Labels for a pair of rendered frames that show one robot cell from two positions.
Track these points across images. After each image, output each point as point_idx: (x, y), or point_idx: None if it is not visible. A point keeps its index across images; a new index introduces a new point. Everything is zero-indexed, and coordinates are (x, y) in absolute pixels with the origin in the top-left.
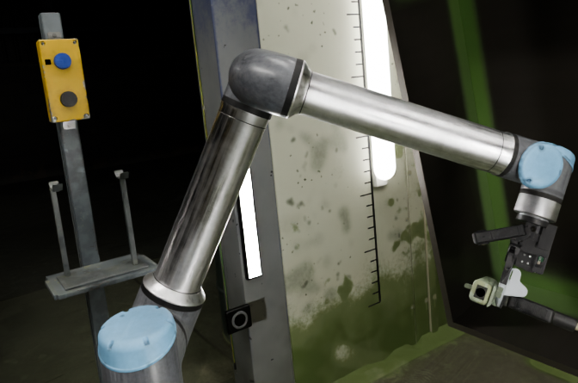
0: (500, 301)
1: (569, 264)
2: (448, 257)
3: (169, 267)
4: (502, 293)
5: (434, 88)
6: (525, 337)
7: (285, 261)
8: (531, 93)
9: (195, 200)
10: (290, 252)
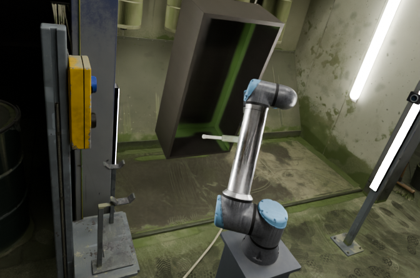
0: None
1: (185, 118)
2: (169, 132)
3: (250, 185)
4: None
5: (180, 60)
6: (190, 150)
7: None
8: (195, 58)
9: (257, 152)
10: None
